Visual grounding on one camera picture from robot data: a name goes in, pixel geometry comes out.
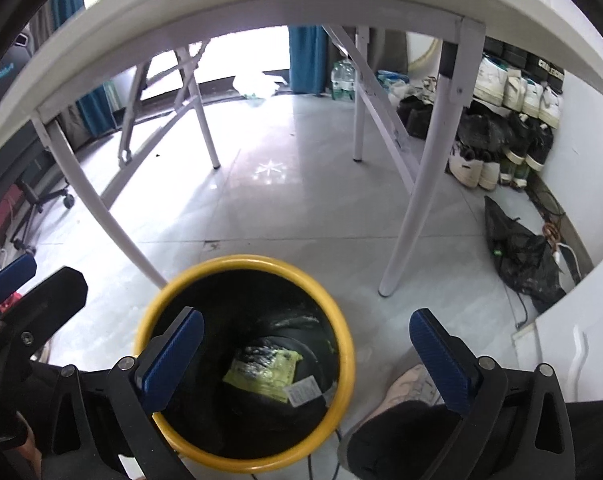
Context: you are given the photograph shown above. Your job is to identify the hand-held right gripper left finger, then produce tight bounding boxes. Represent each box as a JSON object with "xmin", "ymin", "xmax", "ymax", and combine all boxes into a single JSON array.
[{"xmin": 36, "ymin": 306, "xmax": 205, "ymax": 480}]

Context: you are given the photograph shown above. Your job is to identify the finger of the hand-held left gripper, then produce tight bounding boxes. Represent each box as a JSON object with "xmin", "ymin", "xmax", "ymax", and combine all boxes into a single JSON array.
[
  {"xmin": 2, "ymin": 266, "xmax": 89, "ymax": 356},
  {"xmin": 0, "ymin": 252, "xmax": 37, "ymax": 307}
]

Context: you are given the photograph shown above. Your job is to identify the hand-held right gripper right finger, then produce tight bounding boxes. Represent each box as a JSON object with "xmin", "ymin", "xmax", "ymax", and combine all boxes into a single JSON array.
[{"xmin": 410, "ymin": 308, "xmax": 582, "ymax": 480}]

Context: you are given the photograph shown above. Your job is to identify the yellow trash bin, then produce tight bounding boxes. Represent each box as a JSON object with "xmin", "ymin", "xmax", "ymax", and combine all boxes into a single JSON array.
[{"xmin": 133, "ymin": 255, "xmax": 356, "ymax": 472}]

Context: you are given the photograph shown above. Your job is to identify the person's left hand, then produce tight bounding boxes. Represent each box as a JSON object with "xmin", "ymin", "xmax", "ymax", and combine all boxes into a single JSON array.
[{"xmin": 12, "ymin": 410, "xmax": 45, "ymax": 471}]

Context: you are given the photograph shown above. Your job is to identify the person's right grey sneaker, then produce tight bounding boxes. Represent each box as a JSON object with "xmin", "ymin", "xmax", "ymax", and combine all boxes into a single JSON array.
[{"xmin": 339, "ymin": 364, "xmax": 445, "ymax": 476}]

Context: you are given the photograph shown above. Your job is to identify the black office chair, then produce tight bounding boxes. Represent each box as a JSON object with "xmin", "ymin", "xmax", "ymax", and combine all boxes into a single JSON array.
[{"xmin": 0, "ymin": 25, "xmax": 77, "ymax": 256}]

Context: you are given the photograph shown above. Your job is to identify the person's black trousers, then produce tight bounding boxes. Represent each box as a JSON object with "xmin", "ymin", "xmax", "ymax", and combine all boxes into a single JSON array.
[{"xmin": 32, "ymin": 360, "xmax": 603, "ymax": 480}]

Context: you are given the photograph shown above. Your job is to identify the yellow-green snack wrapper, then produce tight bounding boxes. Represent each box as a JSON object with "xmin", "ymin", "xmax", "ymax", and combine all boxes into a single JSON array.
[{"xmin": 223, "ymin": 345, "xmax": 323, "ymax": 407}]

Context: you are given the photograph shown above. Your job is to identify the black bin liner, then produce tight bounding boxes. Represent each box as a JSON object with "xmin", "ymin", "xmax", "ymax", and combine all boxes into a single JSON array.
[{"xmin": 154, "ymin": 272, "xmax": 339, "ymax": 461}]

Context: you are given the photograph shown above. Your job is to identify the black garbage bag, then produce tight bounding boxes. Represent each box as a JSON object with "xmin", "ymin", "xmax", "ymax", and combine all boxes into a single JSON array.
[{"xmin": 484, "ymin": 195, "xmax": 567, "ymax": 313}]

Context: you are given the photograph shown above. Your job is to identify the blue curtain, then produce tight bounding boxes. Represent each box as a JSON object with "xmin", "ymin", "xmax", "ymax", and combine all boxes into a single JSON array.
[
  {"xmin": 49, "ymin": 0, "xmax": 117, "ymax": 136},
  {"xmin": 288, "ymin": 25, "xmax": 329, "ymax": 95}
]

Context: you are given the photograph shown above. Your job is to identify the pile of assorted shoes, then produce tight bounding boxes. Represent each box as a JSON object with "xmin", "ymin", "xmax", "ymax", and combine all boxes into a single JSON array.
[{"xmin": 396, "ymin": 52, "xmax": 565, "ymax": 191}]

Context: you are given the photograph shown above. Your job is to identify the black shoe rack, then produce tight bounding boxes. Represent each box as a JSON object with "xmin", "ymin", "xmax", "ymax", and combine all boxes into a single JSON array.
[{"xmin": 449, "ymin": 35, "xmax": 568, "ymax": 192}]

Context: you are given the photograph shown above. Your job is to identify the white plastic bag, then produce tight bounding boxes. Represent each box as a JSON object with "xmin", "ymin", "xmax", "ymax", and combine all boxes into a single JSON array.
[{"xmin": 232, "ymin": 71, "xmax": 290, "ymax": 100}]

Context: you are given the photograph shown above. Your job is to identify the pack of water bottles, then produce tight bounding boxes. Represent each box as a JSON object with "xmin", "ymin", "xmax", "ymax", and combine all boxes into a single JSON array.
[{"xmin": 330, "ymin": 60, "xmax": 357, "ymax": 102}]

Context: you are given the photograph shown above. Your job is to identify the row of black boxes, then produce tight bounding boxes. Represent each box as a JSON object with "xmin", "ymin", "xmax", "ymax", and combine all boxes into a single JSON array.
[{"xmin": 483, "ymin": 35, "xmax": 566, "ymax": 81}]

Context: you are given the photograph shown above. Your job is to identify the grey curtain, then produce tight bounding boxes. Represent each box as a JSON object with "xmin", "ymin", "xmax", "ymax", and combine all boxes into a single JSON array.
[{"xmin": 369, "ymin": 27, "xmax": 408, "ymax": 73}]

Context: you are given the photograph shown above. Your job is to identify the orange cable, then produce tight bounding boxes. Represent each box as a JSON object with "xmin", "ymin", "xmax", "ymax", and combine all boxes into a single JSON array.
[{"xmin": 542, "ymin": 217, "xmax": 563, "ymax": 248}]

